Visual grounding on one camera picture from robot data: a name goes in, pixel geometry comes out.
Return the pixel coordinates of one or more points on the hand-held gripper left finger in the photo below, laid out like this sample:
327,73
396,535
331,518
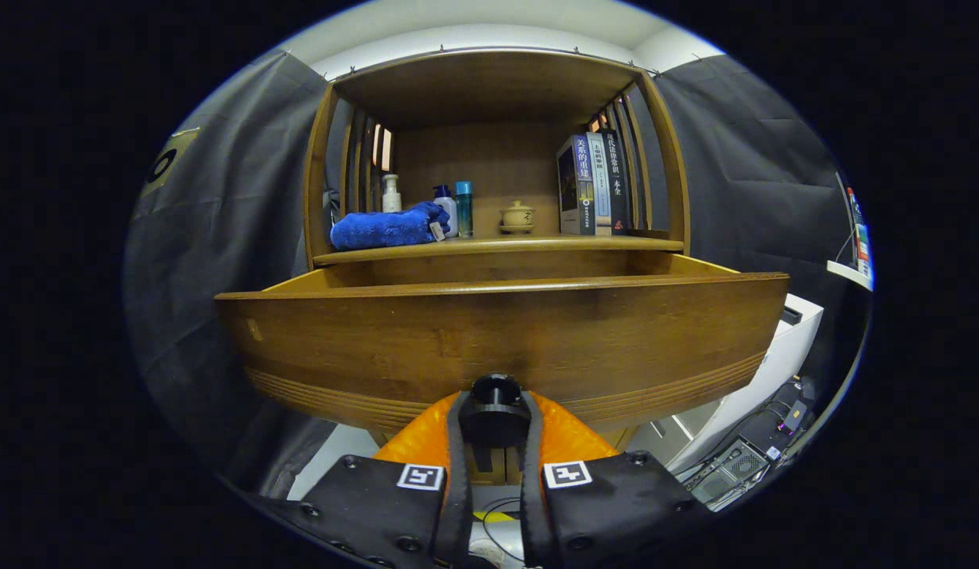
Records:
363,506

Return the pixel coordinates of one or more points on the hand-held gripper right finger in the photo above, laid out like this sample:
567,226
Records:
615,506

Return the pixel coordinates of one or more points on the black drawer knob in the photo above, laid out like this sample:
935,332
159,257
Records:
494,411

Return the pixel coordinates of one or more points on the wooden drawer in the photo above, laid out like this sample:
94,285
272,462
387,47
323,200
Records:
497,336

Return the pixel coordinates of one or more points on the wooden countertop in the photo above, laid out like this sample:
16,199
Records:
536,243

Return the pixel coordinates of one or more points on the black electronic box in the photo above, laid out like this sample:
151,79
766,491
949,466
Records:
730,474

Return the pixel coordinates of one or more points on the black block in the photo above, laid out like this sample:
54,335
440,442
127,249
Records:
791,315

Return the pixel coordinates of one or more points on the blue folded towel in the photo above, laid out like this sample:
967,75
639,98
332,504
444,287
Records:
382,229

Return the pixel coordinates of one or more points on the white bottle dark blue cap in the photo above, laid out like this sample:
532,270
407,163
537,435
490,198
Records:
446,215

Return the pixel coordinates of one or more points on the beige lidded tea cup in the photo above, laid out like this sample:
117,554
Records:
517,216

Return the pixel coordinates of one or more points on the white pump bottle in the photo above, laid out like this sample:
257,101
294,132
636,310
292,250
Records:
391,197

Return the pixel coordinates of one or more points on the clear bottle teal cap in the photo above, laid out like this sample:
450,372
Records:
464,212

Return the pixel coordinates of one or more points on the light grey spine book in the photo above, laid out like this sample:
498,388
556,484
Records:
601,186

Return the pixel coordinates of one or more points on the blue spine book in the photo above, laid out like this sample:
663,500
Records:
574,186

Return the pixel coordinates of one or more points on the white side shelf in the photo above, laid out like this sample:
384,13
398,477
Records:
849,275

